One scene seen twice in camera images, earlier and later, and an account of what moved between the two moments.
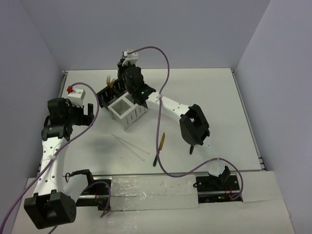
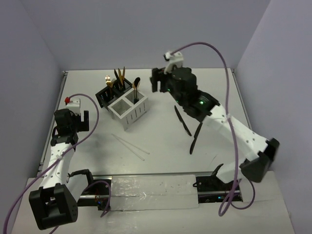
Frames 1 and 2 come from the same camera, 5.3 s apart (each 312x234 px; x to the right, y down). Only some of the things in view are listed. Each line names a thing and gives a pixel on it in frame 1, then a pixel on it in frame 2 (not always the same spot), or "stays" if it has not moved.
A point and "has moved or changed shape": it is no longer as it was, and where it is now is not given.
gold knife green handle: (161, 143) has moved or changed shape
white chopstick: (143, 159) stays
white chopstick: (128, 143) stays
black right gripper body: (122, 74) -> (159, 75)
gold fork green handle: (111, 82) stays
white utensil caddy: (125, 112) stays
